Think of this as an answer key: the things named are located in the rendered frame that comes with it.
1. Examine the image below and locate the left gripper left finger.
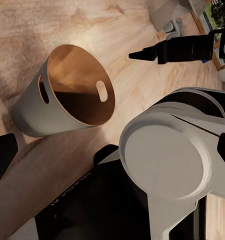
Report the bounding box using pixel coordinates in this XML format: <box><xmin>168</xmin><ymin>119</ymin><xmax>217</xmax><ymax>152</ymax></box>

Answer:
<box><xmin>0</xmin><ymin>133</ymin><xmax>18</xmax><ymax>180</ymax></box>

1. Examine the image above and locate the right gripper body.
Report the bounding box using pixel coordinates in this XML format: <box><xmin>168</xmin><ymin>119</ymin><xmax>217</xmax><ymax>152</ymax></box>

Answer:
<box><xmin>157</xmin><ymin>35</ymin><xmax>195</xmax><ymax>65</ymax></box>

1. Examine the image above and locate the trash can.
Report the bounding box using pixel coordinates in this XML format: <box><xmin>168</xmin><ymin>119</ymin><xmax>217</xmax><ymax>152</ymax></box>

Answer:
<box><xmin>12</xmin><ymin>44</ymin><xmax>116</xmax><ymax>138</ymax></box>

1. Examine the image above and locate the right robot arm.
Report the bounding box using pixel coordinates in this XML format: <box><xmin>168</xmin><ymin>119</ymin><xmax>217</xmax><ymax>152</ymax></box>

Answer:
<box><xmin>129</xmin><ymin>18</ymin><xmax>225</xmax><ymax>65</ymax></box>

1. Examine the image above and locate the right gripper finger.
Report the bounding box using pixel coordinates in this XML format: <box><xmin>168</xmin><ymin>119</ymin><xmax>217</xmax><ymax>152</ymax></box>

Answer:
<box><xmin>129</xmin><ymin>44</ymin><xmax>158</xmax><ymax>61</ymax></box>

